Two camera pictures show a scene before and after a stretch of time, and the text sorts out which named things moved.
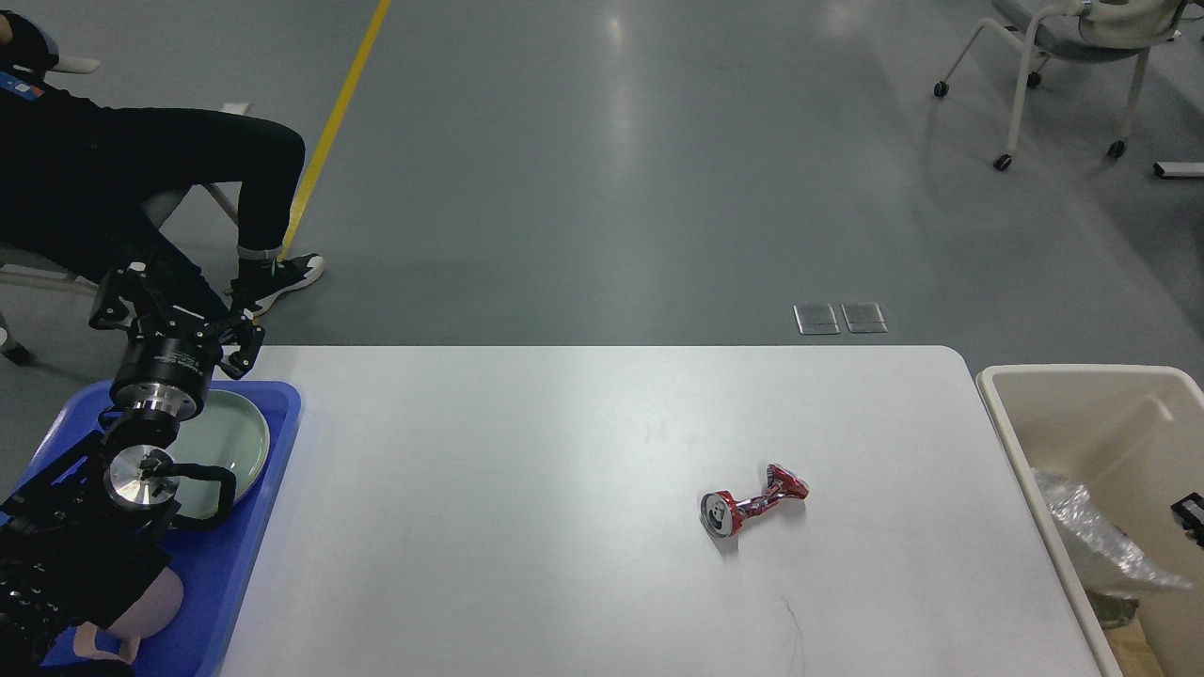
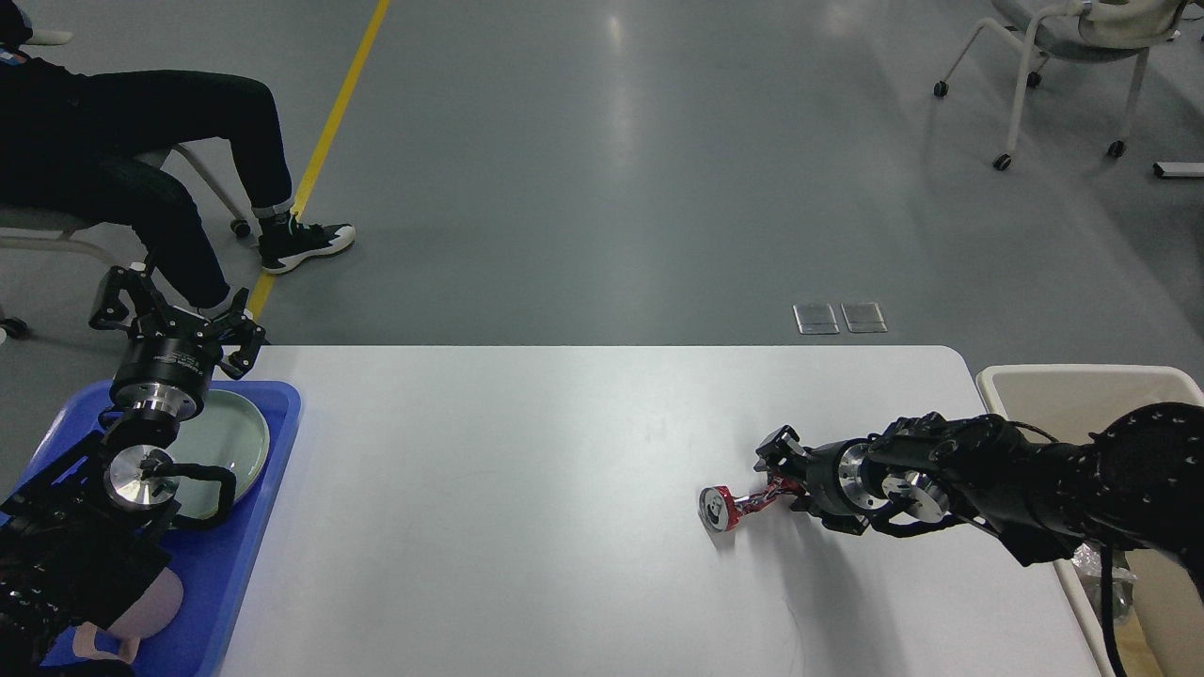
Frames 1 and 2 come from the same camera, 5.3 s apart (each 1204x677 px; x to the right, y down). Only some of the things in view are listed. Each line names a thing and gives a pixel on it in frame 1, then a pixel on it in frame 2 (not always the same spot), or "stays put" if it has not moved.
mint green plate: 229,431 stays put
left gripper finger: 135,285 stays put
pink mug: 149,612 stays put
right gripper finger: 1189,514 → 781,448
